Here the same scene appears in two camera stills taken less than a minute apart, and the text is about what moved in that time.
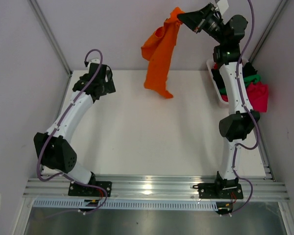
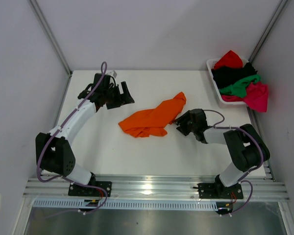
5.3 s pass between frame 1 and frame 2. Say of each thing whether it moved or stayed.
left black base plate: stayed
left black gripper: moved
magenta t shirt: stayed
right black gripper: moved
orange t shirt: moved
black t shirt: stayed
